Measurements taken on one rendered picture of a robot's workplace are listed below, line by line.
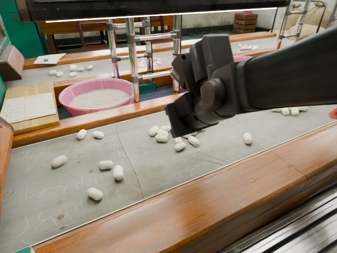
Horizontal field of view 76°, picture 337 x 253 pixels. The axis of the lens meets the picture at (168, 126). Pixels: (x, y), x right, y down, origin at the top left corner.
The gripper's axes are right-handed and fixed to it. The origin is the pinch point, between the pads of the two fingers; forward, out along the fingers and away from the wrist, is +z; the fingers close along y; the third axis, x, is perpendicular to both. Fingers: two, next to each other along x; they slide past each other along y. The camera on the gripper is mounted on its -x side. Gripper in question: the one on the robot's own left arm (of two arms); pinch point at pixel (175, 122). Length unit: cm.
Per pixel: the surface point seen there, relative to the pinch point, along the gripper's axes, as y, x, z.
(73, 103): 19.8, -19.7, 37.7
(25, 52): 53, -147, 239
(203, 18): -363, -283, 415
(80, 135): 20.8, -4.6, 15.2
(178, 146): -0.1, 5.7, 2.8
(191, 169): 0.3, 11.3, -1.4
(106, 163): 17.3, 4.4, 4.3
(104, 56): -3, -51, 70
